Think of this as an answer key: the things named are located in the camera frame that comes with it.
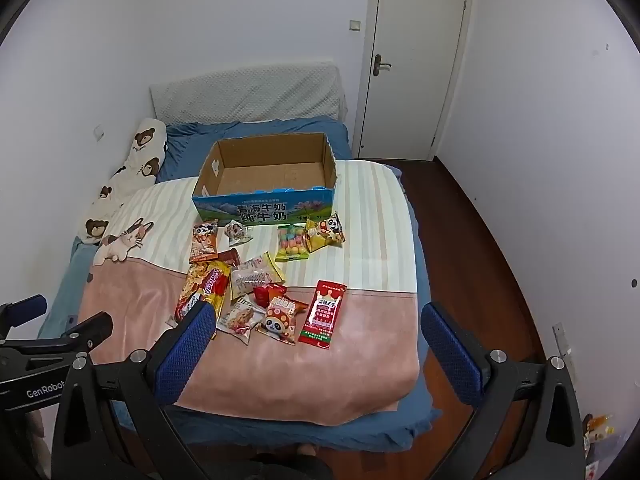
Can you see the white wall fixture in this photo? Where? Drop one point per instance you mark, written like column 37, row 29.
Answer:
column 564, row 350

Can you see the yellow red logo snack packet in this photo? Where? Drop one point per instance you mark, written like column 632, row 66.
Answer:
column 218, row 285

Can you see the white bear print pillow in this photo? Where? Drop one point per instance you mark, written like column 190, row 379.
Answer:
column 135, row 160

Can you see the green bag of colourful candy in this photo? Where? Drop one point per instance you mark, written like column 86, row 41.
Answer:
column 292, row 244

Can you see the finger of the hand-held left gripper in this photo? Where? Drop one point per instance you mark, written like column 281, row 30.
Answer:
column 25, row 307
column 90, row 332

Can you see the small red snack packet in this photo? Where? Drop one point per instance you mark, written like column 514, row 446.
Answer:
column 267, row 294

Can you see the grey covered headboard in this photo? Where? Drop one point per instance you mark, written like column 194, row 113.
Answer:
column 250, row 92

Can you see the yellow panda snack packet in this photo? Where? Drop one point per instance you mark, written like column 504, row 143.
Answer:
column 325, row 232

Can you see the pink and striped blanket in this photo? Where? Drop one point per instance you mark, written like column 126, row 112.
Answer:
column 300, row 385

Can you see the white door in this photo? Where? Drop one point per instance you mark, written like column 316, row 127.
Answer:
column 415, row 60

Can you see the long red snack packet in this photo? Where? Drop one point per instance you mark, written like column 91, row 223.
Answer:
column 322, row 315

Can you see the small clear snack packet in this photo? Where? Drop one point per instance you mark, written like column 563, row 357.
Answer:
column 237, row 232

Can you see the white yellow-edged snack packet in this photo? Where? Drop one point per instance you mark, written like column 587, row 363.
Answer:
column 252, row 277

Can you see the orange panda snack packet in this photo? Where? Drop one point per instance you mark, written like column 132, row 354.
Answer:
column 280, row 325

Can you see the blue pillow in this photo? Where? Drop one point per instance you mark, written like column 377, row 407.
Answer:
column 190, row 147

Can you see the wall light switch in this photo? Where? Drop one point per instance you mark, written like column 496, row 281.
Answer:
column 355, row 25

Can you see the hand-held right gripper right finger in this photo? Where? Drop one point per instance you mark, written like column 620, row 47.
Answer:
column 450, row 355

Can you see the red food print snack packet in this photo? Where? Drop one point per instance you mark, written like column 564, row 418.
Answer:
column 192, row 287

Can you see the printed cardboard box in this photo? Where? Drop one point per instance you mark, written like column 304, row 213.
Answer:
column 260, row 210

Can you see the red panda print snack packet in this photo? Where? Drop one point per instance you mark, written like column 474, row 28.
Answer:
column 205, row 242

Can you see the brown snack packet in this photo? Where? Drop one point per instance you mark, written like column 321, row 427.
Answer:
column 230, row 257

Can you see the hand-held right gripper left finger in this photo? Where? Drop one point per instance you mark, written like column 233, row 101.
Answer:
column 185, row 355

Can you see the small orange yellow object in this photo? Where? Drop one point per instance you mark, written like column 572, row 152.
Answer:
column 597, row 430

